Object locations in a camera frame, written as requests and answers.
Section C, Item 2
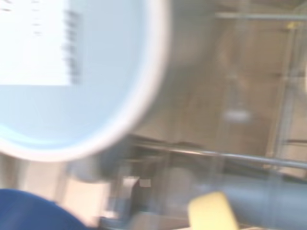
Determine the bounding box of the yellow mug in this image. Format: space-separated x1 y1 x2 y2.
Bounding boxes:
187 190 238 230

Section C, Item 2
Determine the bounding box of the navy blue mug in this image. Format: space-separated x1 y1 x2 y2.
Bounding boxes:
0 187 92 230

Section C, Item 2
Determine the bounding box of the light blue plate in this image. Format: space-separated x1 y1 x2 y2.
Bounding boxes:
0 0 172 162

